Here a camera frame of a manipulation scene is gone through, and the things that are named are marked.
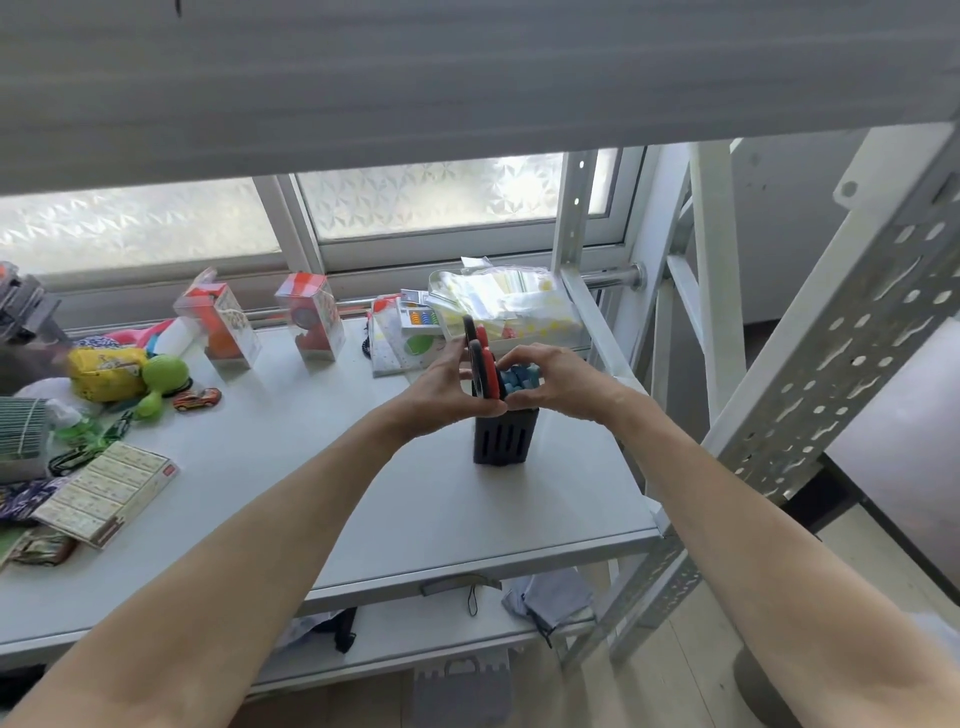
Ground person's left hand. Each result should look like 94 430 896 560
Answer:
390 337 508 445

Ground person's right hand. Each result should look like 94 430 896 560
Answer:
501 343 648 430

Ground black slotted pen holder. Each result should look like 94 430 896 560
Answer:
471 382 543 468

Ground red and black scissors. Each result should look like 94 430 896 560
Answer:
462 315 508 418

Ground person's left forearm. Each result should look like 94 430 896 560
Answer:
0 408 421 728

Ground person's right forearm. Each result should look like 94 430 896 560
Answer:
615 393 960 728

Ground blue items in holder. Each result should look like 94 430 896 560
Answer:
498 363 543 400

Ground clear bag of yellow packets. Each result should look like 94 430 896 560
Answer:
428 258 588 354

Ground stationery pack with coloured rings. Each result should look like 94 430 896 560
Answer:
369 294 445 378

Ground clear box with red toy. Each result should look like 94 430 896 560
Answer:
273 271 348 364

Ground grey cloth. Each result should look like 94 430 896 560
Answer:
501 567 599 625

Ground white framed frosted window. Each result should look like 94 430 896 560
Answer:
0 147 648 301

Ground clear box with orange toy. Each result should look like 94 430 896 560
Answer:
173 267 263 373

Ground grey notched plastic piece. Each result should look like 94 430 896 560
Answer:
411 651 517 728

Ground small red toy car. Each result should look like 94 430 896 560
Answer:
172 387 224 414

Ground white perforated metal rack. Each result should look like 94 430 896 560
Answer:
0 120 960 699

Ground white plastic bottle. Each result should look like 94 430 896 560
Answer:
152 318 202 357

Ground green plush toy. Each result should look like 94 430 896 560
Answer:
133 354 192 421

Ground pink plastic item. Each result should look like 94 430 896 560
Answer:
101 318 178 352

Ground yellow printed pouch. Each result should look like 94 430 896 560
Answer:
66 345 149 404

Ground block of cream small boxes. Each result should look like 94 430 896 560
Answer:
31 440 181 550

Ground bunch of green clips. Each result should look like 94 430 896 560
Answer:
48 411 138 478

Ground blue patterned fabric pouch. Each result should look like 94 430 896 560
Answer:
0 475 72 525

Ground brown printed packet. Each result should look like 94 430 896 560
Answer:
0 523 79 571

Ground grey striped packet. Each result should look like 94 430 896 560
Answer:
0 396 52 483

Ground dark grey plastic object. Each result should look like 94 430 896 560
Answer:
0 261 64 348

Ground chrome wall rail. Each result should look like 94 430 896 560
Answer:
581 262 648 291

